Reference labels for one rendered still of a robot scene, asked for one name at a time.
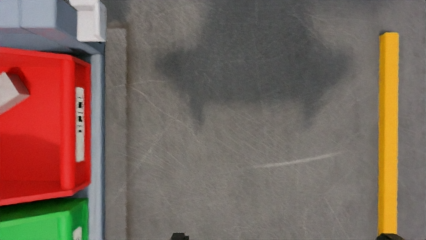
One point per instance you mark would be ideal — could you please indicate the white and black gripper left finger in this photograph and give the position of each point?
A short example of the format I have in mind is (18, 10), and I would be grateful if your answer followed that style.
(179, 236)

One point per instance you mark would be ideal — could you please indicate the green open bin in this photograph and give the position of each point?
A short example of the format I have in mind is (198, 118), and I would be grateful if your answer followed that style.
(50, 219)

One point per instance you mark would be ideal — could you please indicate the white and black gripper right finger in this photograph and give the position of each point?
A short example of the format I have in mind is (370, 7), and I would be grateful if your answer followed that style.
(389, 236)

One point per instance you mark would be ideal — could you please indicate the red bin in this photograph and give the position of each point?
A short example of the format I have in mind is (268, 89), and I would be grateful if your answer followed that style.
(46, 141)

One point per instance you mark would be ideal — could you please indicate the yellow bar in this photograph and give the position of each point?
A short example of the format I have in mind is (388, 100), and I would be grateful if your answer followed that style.
(389, 133)

